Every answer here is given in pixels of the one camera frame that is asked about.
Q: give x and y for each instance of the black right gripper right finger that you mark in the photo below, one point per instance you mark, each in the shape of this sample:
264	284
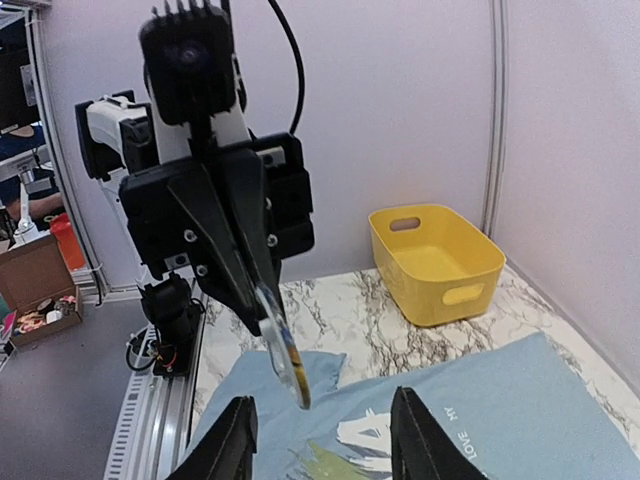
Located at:
420	448

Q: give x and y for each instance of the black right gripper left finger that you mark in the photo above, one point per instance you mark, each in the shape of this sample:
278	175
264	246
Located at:
226	451

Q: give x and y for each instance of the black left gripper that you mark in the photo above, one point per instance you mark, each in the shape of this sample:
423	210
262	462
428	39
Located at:
231	213

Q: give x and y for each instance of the light blue printed t-shirt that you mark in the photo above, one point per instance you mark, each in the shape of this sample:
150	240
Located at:
517	412

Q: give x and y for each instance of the round white brooch badge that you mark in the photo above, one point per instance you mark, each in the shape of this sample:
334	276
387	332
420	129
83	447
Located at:
285	358

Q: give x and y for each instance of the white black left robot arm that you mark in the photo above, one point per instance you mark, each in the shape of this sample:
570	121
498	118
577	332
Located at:
119	136

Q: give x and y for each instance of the yellow plastic basket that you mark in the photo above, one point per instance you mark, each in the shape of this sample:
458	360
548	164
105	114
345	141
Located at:
438	267

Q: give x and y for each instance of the brown cardboard box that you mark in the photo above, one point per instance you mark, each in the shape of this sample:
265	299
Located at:
39	289

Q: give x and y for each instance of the person in blue shirt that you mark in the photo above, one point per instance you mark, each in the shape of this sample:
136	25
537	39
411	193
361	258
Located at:
22	148

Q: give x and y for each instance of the aluminium front rail frame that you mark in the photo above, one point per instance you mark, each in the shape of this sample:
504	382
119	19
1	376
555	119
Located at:
154	424

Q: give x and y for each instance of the left aluminium corner post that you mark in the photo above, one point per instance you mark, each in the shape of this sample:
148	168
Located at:
499	115

